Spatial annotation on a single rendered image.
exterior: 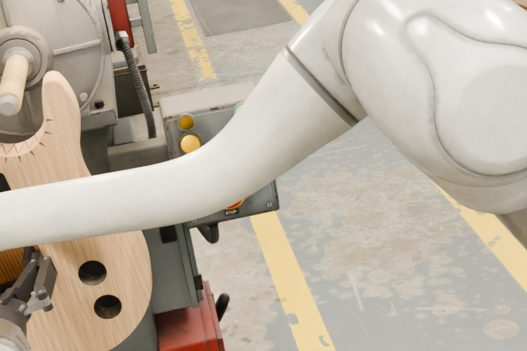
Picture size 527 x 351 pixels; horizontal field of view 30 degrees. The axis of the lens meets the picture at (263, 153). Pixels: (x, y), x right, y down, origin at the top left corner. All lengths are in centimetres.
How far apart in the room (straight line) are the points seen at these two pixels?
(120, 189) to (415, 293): 224
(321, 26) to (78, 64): 69
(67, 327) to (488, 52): 85
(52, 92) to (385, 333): 186
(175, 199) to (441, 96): 33
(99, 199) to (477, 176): 37
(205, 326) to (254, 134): 105
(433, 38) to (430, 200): 296
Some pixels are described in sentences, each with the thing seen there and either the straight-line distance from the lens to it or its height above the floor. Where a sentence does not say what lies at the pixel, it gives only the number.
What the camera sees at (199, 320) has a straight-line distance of 194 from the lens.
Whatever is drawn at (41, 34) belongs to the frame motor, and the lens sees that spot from 149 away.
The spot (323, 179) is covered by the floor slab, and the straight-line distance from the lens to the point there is 392.
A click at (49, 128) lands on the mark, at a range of 126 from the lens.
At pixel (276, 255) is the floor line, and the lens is 341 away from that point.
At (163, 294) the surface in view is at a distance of 188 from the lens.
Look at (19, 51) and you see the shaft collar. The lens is 147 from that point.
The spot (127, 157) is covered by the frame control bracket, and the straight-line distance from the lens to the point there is 165.
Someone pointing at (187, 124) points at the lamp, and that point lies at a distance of 152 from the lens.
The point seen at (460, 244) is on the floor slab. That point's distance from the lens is 335.
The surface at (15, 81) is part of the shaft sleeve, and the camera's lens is 135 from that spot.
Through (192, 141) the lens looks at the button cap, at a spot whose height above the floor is 107.
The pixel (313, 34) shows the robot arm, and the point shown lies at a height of 138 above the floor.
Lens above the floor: 163
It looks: 23 degrees down
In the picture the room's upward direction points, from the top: 9 degrees counter-clockwise
